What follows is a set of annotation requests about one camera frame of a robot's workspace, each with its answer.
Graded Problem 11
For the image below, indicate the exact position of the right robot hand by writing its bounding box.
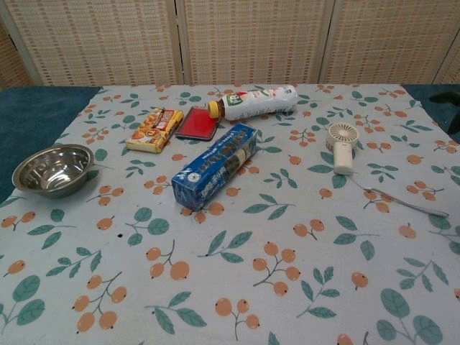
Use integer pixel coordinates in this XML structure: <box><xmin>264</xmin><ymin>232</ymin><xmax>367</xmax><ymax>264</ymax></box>
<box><xmin>429</xmin><ymin>91</ymin><xmax>460</xmax><ymax>134</ymax></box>

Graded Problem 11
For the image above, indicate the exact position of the white handheld mini fan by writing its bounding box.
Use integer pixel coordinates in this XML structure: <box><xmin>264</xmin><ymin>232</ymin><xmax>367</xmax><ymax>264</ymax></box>
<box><xmin>326</xmin><ymin>121</ymin><xmax>361</xmax><ymax>176</ymax></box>

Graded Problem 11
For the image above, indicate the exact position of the woven folding screen panel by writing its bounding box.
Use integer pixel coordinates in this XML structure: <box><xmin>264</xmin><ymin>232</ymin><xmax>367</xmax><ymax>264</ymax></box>
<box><xmin>318</xmin><ymin>0</ymin><xmax>460</xmax><ymax>86</ymax></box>
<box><xmin>433</xmin><ymin>42</ymin><xmax>460</xmax><ymax>86</ymax></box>
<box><xmin>178</xmin><ymin>0</ymin><xmax>334</xmax><ymax>86</ymax></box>
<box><xmin>0</xmin><ymin>21</ymin><xmax>34</xmax><ymax>91</ymax></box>
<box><xmin>0</xmin><ymin>0</ymin><xmax>183</xmax><ymax>88</ymax></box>

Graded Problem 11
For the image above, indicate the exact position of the white-label bottle yellow cap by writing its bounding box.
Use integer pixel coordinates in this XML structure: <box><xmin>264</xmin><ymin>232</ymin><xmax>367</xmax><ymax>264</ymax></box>
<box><xmin>207</xmin><ymin>84</ymin><xmax>299</xmax><ymax>121</ymax></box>

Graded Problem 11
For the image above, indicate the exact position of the blue rectangular carton box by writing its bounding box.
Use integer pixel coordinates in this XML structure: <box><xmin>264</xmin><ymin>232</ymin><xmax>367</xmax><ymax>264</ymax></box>
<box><xmin>170</xmin><ymin>123</ymin><xmax>259</xmax><ymax>212</ymax></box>

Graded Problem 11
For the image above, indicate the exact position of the floral orange-fruit tablecloth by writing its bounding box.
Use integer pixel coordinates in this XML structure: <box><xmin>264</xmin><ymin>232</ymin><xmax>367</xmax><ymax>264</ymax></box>
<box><xmin>0</xmin><ymin>84</ymin><xmax>460</xmax><ymax>345</ymax></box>

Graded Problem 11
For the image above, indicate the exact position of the red ink pad black case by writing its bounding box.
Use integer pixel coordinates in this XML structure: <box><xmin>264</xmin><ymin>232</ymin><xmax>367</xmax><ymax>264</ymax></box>
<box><xmin>175</xmin><ymin>105</ymin><xmax>221</xmax><ymax>142</ymax></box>

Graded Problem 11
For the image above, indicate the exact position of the yellow snack package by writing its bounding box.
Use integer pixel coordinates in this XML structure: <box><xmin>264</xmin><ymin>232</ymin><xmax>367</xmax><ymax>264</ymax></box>
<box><xmin>125</xmin><ymin>107</ymin><xmax>185</xmax><ymax>155</ymax></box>

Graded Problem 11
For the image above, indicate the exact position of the stainless steel bowl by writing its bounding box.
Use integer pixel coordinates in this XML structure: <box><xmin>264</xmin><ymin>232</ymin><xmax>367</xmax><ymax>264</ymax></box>
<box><xmin>11</xmin><ymin>144</ymin><xmax>96</xmax><ymax>200</ymax></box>

